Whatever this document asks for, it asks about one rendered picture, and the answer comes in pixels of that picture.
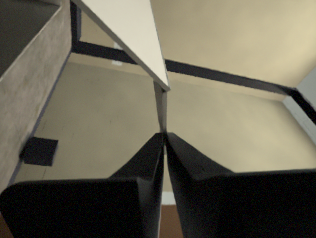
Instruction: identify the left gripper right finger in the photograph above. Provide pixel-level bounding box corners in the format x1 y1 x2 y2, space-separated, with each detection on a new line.
166 132 316 238

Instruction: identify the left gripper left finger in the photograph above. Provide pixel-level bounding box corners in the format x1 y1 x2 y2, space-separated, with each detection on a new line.
0 133 164 238

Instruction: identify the black cube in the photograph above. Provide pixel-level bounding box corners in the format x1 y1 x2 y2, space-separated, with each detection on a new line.
23 136 59 167

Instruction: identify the white cardboard box with lid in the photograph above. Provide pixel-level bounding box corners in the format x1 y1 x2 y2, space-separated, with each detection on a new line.
0 0 171 155

